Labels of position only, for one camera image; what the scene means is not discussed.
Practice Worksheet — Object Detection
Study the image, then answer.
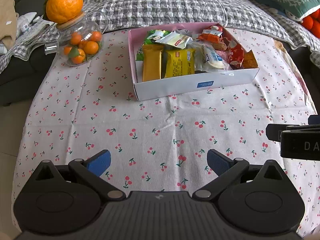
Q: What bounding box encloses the orange plush toy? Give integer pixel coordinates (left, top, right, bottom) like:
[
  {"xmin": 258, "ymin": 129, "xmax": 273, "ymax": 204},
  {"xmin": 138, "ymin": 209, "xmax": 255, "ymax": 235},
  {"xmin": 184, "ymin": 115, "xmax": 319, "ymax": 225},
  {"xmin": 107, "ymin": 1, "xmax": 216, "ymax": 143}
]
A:
[{"xmin": 301, "ymin": 12, "xmax": 320, "ymax": 34}]

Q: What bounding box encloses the green chips bag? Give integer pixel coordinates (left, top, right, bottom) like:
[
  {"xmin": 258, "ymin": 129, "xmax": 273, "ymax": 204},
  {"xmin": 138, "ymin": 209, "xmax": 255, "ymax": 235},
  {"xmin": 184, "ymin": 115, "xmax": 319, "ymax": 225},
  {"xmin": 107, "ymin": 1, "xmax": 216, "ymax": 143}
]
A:
[{"xmin": 136, "ymin": 29, "xmax": 173, "ymax": 61}]

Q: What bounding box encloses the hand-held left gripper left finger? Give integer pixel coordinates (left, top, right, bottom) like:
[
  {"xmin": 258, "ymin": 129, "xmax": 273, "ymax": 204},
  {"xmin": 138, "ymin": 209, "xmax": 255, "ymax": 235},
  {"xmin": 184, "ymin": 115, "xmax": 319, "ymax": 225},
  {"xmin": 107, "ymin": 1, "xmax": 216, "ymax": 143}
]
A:
[{"xmin": 32, "ymin": 150, "xmax": 126, "ymax": 201}]

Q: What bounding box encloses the white patterned cloth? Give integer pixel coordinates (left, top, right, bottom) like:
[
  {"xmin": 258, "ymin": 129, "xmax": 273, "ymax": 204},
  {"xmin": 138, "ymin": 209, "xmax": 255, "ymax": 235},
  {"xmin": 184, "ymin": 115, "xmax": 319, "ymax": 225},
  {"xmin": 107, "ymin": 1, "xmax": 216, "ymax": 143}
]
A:
[{"xmin": 16, "ymin": 11, "xmax": 54, "ymax": 43}]

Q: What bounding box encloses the grey checkered quilt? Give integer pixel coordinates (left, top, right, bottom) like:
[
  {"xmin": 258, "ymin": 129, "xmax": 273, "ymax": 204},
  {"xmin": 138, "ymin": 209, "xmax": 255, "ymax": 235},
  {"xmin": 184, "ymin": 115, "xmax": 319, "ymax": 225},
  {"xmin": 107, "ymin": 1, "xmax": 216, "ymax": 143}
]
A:
[{"xmin": 0, "ymin": 0, "xmax": 320, "ymax": 75}]

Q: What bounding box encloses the pink cardboard box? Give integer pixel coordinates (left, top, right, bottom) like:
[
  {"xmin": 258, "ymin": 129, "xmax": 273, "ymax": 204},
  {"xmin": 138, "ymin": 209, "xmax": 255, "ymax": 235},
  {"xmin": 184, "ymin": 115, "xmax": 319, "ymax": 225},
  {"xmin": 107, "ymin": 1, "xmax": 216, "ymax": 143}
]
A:
[{"xmin": 127, "ymin": 22, "xmax": 260, "ymax": 101}]

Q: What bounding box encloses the yellow snack packet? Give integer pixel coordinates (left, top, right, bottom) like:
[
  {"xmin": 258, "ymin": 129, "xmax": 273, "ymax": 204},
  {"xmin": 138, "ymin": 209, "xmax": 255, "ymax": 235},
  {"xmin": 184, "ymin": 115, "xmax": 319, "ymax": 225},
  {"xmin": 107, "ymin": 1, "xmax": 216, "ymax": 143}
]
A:
[{"xmin": 162, "ymin": 49, "xmax": 196, "ymax": 78}]

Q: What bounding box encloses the beige cloth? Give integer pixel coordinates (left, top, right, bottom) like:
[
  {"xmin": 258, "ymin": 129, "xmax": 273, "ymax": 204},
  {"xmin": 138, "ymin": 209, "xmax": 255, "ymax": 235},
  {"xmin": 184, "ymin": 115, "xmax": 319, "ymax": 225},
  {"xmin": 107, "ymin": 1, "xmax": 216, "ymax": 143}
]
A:
[{"xmin": 0, "ymin": 0, "xmax": 19, "ymax": 49}]

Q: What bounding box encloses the red snack packet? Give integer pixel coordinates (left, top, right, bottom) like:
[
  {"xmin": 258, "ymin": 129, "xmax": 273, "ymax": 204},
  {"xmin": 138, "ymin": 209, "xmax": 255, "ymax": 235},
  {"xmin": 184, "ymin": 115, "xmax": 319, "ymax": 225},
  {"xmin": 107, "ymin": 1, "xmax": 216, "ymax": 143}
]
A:
[{"xmin": 224, "ymin": 39, "xmax": 245, "ymax": 68}]

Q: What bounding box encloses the pile of small mandarins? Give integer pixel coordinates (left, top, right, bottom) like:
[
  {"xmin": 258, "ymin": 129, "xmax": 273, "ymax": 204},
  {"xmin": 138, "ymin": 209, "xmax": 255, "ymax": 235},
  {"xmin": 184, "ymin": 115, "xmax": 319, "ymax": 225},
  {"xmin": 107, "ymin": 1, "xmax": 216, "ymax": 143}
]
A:
[{"xmin": 63, "ymin": 31, "xmax": 103, "ymax": 64}]

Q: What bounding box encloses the large orange with leaves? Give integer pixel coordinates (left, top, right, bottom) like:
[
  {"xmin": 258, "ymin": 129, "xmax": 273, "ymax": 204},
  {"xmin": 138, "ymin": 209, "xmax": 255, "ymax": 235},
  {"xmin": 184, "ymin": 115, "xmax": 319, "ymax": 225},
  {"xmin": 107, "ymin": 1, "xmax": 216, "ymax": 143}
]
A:
[{"xmin": 46, "ymin": 0, "xmax": 84, "ymax": 25}]

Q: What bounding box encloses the cherry print tablecloth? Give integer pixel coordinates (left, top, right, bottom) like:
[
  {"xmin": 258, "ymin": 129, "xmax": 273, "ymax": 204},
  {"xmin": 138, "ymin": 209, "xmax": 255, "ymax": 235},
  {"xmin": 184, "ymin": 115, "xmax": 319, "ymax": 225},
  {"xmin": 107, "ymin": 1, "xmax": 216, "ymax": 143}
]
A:
[{"xmin": 15, "ymin": 25, "xmax": 318, "ymax": 240}]

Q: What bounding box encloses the clear bread packet blue label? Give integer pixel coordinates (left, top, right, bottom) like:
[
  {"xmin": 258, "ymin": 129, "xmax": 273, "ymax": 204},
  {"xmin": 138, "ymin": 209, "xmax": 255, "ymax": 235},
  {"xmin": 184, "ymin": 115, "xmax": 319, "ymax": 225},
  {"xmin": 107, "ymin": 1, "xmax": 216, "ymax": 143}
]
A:
[{"xmin": 194, "ymin": 42, "xmax": 235, "ymax": 77}]

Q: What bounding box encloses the gold snack packet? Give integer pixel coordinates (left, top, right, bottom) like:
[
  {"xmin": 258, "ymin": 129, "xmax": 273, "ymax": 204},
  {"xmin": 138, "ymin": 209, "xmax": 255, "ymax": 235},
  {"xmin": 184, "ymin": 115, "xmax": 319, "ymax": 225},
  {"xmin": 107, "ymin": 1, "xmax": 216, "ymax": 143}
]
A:
[{"xmin": 142, "ymin": 45, "xmax": 163, "ymax": 82}]

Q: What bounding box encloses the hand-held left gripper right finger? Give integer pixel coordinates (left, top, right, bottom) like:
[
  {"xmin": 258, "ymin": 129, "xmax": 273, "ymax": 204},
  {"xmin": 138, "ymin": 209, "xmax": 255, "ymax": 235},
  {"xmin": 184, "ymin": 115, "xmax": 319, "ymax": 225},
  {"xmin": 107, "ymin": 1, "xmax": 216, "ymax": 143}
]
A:
[{"xmin": 192, "ymin": 149, "xmax": 288, "ymax": 201}]

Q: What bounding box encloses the white packet red label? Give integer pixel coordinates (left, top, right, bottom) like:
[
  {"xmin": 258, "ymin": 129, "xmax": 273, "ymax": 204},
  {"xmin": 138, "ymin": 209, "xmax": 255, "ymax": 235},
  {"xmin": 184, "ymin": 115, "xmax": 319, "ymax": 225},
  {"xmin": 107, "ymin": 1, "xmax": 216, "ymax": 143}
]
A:
[{"xmin": 160, "ymin": 32, "xmax": 193, "ymax": 50}]

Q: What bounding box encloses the glass jar of oranges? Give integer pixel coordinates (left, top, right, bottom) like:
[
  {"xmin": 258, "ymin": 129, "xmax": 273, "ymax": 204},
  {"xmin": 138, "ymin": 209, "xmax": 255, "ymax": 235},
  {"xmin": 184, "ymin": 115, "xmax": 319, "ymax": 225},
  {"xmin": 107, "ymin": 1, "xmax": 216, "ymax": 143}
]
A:
[{"xmin": 44, "ymin": 10, "xmax": 109, "ymax": 67}]

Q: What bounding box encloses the orange snack packet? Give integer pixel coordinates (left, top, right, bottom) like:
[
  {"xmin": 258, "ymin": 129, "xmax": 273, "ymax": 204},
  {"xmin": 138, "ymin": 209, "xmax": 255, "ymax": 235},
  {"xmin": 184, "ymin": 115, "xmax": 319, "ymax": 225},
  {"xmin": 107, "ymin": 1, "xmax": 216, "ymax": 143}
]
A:
[{"xmin": 243, "ymin": 50, "xmax": 258, "ymax": 69}]

